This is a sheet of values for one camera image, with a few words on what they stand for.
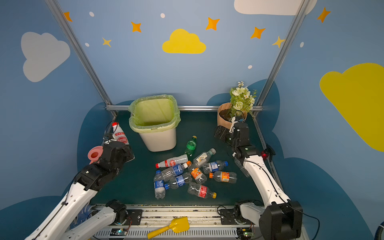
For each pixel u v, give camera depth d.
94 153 0.85
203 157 0.91
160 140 0.90
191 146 1.02
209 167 0.91
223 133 0.70
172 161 0.90
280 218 0.39
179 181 0.82
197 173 0.84
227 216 0.75
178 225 0.72
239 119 0.71
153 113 0.97
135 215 0.75
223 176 0.84
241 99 0.89
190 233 0.78
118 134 0.70
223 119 0.95
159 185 0.80
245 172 0.86
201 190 0.78
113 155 0.51
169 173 0.84
